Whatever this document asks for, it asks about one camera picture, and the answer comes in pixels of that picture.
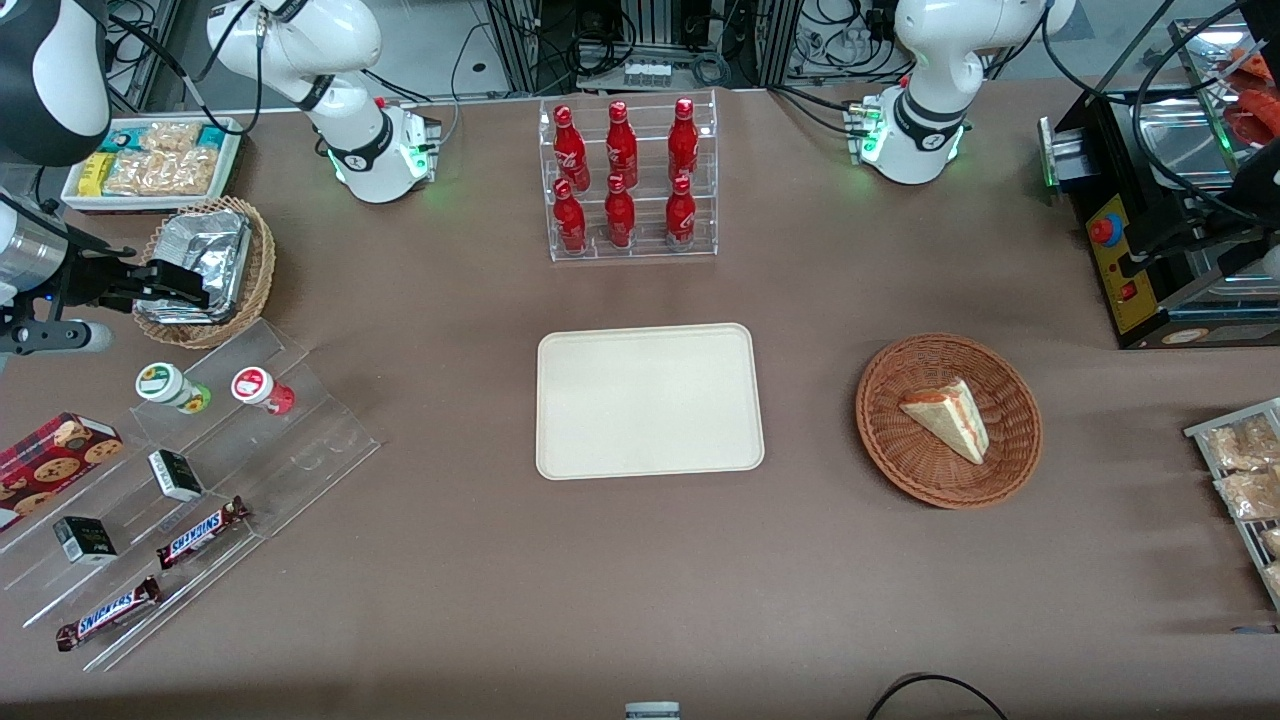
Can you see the small clear nut bag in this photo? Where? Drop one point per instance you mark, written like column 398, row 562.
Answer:
column 170, row 136

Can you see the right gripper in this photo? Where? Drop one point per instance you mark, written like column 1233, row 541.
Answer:
column 92, row 280

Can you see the white power strip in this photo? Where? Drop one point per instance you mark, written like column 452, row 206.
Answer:
column 647, row 73

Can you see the red emergency button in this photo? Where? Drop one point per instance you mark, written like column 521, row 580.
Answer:
column 1106, row 230

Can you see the silver foil packs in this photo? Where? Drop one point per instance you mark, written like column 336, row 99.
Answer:
column 205, row 245

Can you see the tray of packaged snacks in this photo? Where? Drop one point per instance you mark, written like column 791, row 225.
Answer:
column 1250, row 540

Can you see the yellow snack packet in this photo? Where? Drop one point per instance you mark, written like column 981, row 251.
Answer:
column 95, row 175

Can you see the red cookie box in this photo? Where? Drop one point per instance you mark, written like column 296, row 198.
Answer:
column 50, row 460

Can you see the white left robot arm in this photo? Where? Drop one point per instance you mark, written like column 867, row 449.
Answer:
column 935, row 60

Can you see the snickers bar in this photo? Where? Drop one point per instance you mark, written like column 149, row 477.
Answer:
column 200, row 533
column 108, row 613

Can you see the large clear nut bag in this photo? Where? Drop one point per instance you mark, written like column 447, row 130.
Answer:
column 165, row 172

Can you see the round brown wicker basket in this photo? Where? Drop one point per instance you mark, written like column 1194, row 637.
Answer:
column 900, row 450

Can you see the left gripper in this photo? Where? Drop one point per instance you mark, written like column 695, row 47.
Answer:
column 1192, row 234

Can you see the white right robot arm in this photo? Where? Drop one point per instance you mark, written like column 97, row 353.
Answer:
column 370, row 160

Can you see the small black box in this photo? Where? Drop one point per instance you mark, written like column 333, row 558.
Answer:
column 176, row 475
column 85, row 540

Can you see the clear acrylic bottle rack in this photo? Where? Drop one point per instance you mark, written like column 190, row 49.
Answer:
column 645, row 250

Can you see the red cola bottle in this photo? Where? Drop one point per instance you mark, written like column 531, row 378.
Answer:
column 570, row 220
column 570, row 150
column 683, row 140
column 621, row 145
column 620, row 215
column 681, row 215

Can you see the teal snack packet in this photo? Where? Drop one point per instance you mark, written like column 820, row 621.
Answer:
column 122, row 139
column 211, row 136

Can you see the black heating machine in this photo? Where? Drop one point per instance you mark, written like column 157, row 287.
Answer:
column 1150, row 300

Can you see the red food packets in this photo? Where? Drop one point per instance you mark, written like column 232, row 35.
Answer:
column 1255, row 100

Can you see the small grey device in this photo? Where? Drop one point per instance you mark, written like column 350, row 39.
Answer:
column 652, row 711

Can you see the clear acrylic step display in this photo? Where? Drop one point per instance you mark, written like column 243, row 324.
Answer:
column 300, row 450

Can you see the white plastic bin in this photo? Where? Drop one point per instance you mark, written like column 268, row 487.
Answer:
column 70, row 195

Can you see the wrapped triangle sandwich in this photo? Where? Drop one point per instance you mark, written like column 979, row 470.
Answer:
column 950, row 420

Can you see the light wicker basket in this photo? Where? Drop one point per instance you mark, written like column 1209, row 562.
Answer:
column 260, row 270

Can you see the clear snack bag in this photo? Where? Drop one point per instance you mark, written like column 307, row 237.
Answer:
column 1245, row 443
column 1252, row 493

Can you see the cream plastic tray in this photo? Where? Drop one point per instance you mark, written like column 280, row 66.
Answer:
column 650, row 400

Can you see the red gum bottle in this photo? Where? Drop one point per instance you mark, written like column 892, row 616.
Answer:
column 258, row 388

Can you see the green gum bottle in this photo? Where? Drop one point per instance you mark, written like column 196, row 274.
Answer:
column 168, row 386

